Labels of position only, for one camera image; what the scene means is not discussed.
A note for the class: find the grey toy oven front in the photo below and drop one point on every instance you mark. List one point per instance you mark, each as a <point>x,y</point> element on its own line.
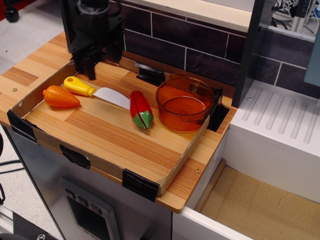
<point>86,206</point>

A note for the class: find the orange plastic toy carrot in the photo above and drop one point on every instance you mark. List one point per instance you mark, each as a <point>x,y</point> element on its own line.
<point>57,96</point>

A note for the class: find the red green toy pepper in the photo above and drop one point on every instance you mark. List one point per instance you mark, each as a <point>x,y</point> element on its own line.
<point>141,112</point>

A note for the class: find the yellow handled white toy knife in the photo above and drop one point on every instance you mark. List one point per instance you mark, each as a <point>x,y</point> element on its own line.
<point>75,85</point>

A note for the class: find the white toy sink unit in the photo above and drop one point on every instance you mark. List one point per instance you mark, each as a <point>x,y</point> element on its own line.
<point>263,183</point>

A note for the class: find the black office chair wheel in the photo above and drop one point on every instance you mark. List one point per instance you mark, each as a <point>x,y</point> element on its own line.
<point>11,13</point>

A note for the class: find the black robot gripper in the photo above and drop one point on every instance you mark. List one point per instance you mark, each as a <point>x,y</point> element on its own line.
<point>98,27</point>

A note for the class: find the transparent orange plastic pot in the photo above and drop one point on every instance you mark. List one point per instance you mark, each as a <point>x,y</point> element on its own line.
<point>184,102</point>

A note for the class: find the dark grey right post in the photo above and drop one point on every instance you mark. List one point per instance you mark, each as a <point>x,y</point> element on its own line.
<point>259,23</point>

